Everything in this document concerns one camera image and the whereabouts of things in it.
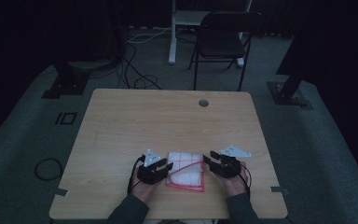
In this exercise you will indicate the black stand base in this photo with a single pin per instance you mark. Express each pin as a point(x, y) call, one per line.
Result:
point(66, 84)
point(289, 93)

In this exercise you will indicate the white desk frame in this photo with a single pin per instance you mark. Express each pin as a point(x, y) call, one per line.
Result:
point(175, 34)

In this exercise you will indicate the dark curtain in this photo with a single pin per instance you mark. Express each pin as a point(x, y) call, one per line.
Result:
point(338, 46)

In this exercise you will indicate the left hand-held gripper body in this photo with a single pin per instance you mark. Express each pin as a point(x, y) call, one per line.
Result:
point(147, 174)

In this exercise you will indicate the white cloth with red grid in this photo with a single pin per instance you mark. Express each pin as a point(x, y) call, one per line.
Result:
point(185, 177)

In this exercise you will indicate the black folding chair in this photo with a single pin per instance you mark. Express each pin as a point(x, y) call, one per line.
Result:
point(220, 40)

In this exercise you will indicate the person's right hand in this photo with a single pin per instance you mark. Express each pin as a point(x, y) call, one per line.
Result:
point(236, 185)

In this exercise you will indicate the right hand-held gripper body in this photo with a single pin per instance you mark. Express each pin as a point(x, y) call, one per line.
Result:
point(228, 166)

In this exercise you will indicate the person's left hand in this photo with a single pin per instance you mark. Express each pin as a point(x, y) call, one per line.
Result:
point(146, 191)

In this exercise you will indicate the grey tape piece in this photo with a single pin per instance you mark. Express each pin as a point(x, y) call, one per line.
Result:
point(279, 189)
point(61, 192)

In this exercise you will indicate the grey round floor base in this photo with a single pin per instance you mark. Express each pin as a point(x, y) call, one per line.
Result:
point(90, 64)

